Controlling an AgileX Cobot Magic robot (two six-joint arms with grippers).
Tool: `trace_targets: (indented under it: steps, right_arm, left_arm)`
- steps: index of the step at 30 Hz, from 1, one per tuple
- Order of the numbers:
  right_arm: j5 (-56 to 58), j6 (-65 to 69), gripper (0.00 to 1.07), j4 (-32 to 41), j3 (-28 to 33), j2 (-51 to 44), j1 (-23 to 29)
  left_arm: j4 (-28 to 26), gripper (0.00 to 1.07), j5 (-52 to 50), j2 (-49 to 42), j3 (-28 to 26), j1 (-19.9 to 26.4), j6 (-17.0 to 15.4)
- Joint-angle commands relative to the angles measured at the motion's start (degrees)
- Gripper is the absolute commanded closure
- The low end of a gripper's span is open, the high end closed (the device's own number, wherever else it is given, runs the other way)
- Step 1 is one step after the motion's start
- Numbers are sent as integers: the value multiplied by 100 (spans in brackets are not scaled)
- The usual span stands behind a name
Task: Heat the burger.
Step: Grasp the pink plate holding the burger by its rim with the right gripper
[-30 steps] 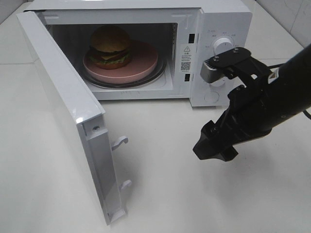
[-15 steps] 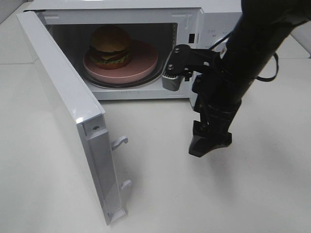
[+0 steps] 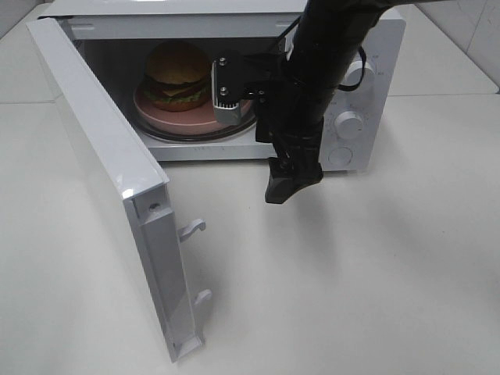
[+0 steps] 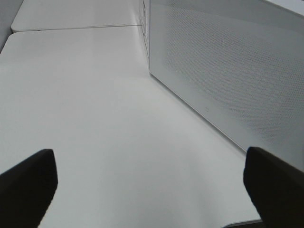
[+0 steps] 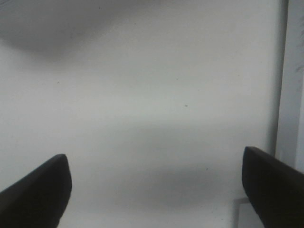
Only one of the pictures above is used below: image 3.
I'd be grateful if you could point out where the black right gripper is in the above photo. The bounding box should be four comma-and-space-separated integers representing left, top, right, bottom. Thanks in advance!
243, 53, 323, 204

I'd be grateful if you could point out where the pink round plate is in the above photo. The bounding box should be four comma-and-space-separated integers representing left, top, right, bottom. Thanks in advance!
133, 84, 236, 135

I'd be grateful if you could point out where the upper white power knob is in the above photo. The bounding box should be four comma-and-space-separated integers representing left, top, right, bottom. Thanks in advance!
342, 59, 375, 91

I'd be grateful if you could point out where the round white door release button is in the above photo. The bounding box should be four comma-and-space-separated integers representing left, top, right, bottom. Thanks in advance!
328, 147, 353, 166

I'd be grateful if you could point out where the white microwave oven body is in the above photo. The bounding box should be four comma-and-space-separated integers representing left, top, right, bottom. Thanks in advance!
37, 1, 405, 171

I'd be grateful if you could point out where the burger with lettuce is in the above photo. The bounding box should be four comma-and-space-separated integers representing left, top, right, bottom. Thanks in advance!
140, 41, 211, 112

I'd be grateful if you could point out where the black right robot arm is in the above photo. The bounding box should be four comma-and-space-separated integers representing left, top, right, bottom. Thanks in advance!
240, 1, 401, 204

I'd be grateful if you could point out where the glass microwave turntable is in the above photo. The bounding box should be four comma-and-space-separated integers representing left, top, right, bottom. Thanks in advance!
133, 89, 255, 143

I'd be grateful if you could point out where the white timer knob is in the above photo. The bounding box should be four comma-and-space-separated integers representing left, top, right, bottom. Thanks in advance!
334, 111, 364, 140

